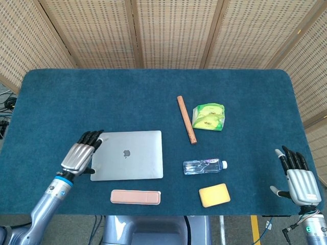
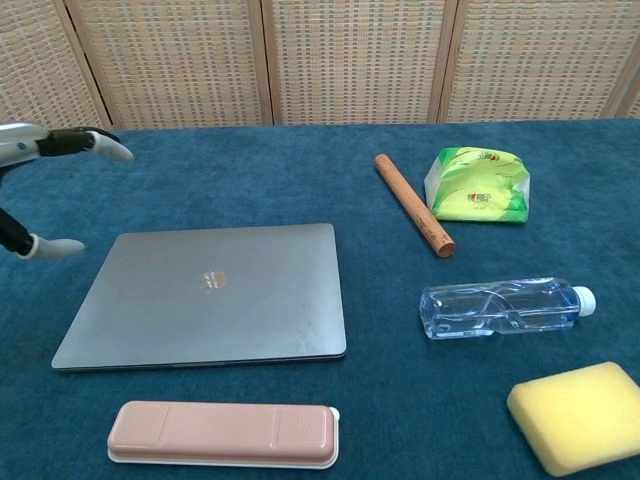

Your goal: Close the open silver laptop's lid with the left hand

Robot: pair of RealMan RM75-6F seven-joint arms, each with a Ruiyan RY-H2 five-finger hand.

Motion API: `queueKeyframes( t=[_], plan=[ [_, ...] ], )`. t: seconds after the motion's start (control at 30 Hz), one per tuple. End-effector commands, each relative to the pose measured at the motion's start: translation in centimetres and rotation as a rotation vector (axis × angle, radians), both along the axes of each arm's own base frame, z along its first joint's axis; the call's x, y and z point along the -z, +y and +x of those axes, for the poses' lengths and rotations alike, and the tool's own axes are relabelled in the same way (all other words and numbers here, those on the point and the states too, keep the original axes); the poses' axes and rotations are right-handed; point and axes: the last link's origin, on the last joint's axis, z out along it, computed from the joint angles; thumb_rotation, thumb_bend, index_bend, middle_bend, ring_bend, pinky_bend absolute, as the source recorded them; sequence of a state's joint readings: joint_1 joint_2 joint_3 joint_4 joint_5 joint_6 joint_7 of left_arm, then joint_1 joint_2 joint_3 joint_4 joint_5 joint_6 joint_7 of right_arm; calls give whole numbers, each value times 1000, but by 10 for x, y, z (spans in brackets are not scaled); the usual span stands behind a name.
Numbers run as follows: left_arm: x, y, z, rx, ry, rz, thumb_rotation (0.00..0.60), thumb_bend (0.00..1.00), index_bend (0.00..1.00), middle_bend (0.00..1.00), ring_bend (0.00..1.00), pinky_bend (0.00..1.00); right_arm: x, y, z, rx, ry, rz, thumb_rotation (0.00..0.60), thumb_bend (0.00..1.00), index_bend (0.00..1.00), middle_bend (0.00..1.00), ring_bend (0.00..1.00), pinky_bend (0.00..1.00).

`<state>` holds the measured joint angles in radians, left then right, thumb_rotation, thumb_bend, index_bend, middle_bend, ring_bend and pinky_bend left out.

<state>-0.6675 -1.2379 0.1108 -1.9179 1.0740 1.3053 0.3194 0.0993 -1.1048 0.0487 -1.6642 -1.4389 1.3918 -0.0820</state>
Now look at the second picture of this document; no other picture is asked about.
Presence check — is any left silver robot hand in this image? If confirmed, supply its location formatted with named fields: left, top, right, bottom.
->
left=0, top=122, right=135, bottom=261

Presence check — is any grey laptop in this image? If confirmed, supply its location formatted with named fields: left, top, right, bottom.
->
left=50, top=222, right=348, bottom=375

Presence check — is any woven folding screen panel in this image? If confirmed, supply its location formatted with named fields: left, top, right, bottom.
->
left=617, top=0, right=640, bottom=120
left=259, top=0, right=459, bottom=126
left=437, top=0, right=634, bottom=124
left=0, top=0, right=114, bottom=137
left=64, top=0, right=276, bottom=132

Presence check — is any pink pencil case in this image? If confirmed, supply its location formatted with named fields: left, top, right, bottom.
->
left=106, top=399, right=342, bottom=472

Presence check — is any wooden rolling pin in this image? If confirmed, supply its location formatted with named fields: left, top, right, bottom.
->
left=374, top=153, right=457, bottom=260

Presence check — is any blue table cloth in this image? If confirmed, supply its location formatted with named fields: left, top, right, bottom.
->
left=0, top=118, right=640, bottom=480

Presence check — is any green tissue pack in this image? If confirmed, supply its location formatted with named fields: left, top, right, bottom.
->
left=423, top=146, right=531, bottom=226

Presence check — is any clear plastic water bottle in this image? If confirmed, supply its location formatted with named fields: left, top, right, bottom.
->
left=418, top=277, right=598, bottom=342

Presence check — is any yellow sponge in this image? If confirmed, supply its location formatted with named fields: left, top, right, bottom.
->
left=506, top=361, right=640, bottom=477

